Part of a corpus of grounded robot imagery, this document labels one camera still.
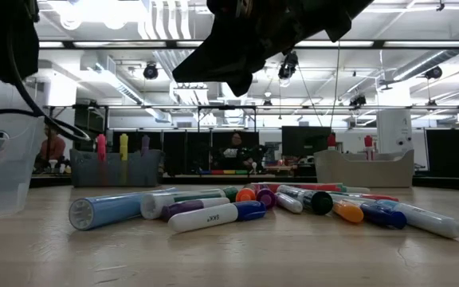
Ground orange cap white marker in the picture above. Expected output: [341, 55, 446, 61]
[328, 197, 365, 225]

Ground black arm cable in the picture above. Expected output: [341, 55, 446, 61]
[0, 37, 92, 143]

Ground black ceiling spotlight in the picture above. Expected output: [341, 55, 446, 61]
[423, 65, 444, 81]
[348, 93, 368, 108]
[142, 62, 160, 81]
[277, 50, 300, 81]

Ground black partition panel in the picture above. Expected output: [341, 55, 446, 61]
[425, 128, 459, 179]
[112, 130, 261, 177]

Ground clear plastic bin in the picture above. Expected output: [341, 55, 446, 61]
[0, 113, 46, 222]

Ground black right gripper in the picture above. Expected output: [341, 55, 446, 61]
[171, 0, 334, 98]

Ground light grey plastic bin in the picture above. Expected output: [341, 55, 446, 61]
[313, 148, 415, 188]

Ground person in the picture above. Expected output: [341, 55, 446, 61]
[215, 131, 257, 171]
[37, 124, 67, 163]

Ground dark grey plastic bin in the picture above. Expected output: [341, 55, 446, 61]
[69, 148, 166, 188]

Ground purple cap white marker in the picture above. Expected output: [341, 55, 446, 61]
[160, 196, 232, 222]

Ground white cylindrical machine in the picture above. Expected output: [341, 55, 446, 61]
[375, 108, 414, 155]

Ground green Expo dry-erase marker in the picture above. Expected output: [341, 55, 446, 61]
[276, 184, 335, 217]
[139, 186, 240, 221]

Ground yellow Sharpie highlighter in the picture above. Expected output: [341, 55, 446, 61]
[118, 132, 130, 187]

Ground green cap white marker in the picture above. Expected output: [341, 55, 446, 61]
[334, 183, 371, 195]

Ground black monitor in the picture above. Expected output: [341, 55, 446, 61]
[280, 125, 337, 158]

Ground pink Sharpie highlighter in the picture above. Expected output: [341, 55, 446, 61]
[96, 133, 108, 187]

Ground orange Expo dry-erase marker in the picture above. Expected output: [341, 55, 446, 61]
[234, 187, 257, 203]

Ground coloured toy blocks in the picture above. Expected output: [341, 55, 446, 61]
[197, 169, 251, 176]

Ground blue Sharpie highlighter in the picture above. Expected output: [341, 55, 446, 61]
[68, 187, 179, 232]

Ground thin hanging cable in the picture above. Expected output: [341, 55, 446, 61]
[328, 41, 343, 129]

